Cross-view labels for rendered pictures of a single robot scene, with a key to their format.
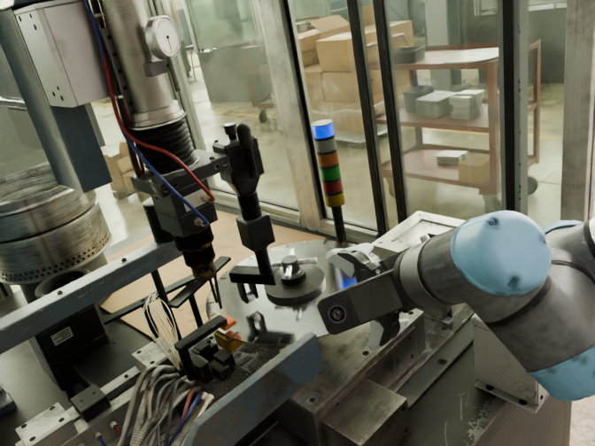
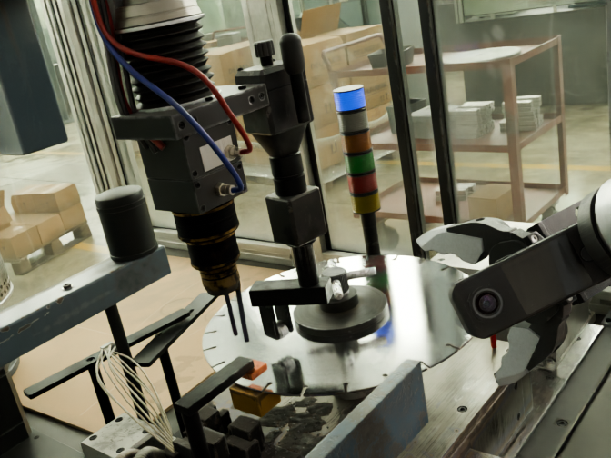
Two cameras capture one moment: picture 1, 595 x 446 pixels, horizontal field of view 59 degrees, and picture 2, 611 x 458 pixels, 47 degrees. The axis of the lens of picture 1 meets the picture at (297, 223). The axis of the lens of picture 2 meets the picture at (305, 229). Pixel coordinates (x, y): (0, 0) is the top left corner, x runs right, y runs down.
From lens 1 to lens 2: 0.22 m
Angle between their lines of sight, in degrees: 10
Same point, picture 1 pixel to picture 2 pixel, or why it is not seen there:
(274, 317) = (323, 357)
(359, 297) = (521, 273)
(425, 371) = (540, 437)
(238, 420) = not seen: outside the picture
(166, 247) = (134, 266)
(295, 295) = (349, 323)
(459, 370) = (589, 432)
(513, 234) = not seen: outside the picture
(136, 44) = not seen: outside the picture
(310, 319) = (385, 355)
